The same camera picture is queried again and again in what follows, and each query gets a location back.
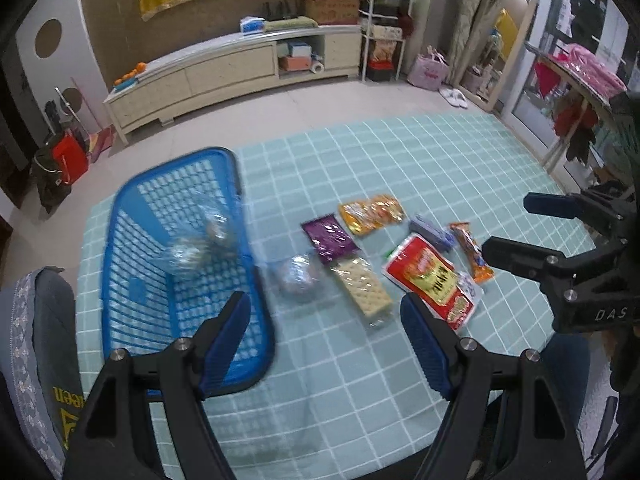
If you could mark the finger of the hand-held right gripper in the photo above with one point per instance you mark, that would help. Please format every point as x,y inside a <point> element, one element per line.
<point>515,254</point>
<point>547,204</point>

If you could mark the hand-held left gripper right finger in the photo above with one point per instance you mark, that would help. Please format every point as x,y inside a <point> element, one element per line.
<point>422,340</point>

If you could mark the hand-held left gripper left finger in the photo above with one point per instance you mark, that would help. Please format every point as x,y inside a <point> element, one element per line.
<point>230,340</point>

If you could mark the red snack packet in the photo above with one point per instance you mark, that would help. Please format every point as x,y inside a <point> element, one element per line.
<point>430,280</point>

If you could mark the green trim cracker packet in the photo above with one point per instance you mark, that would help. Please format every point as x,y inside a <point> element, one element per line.
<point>361,290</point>

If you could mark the grey blue small box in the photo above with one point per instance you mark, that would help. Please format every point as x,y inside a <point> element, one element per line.
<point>430,232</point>

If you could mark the blue plastic basket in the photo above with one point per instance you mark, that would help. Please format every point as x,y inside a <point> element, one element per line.
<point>116,240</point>

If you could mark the orange sausage stick packet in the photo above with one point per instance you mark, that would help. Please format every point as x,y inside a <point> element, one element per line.
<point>470,250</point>

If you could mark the small white blue packet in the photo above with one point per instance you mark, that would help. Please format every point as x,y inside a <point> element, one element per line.
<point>471,286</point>

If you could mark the blue office chair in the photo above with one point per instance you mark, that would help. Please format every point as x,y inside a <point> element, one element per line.
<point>570,375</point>

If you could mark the clear wrapped round snack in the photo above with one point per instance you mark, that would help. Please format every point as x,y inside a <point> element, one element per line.
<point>217,227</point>
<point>182,256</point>
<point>297,277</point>

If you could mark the wooden side table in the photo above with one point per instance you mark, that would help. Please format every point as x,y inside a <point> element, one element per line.
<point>575,85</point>

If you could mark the red hanging cloth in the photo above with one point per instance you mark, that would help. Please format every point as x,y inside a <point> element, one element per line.
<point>546,80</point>

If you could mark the purple snack packet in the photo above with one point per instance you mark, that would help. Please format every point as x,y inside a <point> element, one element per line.
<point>330,240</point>

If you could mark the orange yellow snack packet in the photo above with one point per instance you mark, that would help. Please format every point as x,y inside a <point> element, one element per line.
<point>370,214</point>

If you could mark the pink folded blanket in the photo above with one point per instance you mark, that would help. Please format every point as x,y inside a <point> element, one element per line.
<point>595,67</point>

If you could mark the cream framed floor mirror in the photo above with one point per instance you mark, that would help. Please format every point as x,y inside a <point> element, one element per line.
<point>505,40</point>

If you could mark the pink tote bag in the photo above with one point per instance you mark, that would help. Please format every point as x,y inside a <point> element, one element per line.
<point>427,71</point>

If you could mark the teal checkered tablecloth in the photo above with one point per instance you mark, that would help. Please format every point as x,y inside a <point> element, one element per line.
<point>350,170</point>

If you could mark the chair with grey cover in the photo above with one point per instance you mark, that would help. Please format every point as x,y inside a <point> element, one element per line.
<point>30,350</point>

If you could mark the patterned curtain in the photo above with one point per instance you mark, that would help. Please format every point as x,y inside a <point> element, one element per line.
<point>475,15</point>

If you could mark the white standing air conditioner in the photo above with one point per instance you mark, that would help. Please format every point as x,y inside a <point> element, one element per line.
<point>435,5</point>

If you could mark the white shelving rack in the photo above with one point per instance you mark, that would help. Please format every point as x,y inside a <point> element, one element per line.
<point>382,35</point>

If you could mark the red paper bag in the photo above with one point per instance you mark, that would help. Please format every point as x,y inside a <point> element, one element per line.
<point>70,160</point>

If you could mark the dark bag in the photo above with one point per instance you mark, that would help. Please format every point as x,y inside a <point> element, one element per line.
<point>47,180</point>

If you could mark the white paper roll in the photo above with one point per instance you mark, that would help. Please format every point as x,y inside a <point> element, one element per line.
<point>316,66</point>

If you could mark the cream low cabinet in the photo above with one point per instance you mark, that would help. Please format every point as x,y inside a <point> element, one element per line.
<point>225,67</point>

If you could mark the blue plate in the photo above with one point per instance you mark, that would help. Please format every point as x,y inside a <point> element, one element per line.
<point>124,85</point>

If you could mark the pile of small oranges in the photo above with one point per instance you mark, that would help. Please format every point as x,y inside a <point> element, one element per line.
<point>134,74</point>

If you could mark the mop with metal stick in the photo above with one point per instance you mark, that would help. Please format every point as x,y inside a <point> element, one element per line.
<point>67,107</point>

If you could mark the orange storage box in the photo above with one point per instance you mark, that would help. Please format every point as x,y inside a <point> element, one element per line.
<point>295,63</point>

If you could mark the brown cardboard box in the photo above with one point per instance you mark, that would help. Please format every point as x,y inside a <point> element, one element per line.
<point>332,10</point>

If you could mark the blue storage box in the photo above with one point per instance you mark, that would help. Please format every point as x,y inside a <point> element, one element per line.
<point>300,50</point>

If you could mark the green folded cloth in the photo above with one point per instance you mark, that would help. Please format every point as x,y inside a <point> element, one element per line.
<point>290,24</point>

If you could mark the blue white tissue box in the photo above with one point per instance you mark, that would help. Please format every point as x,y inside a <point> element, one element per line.
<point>251,26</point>

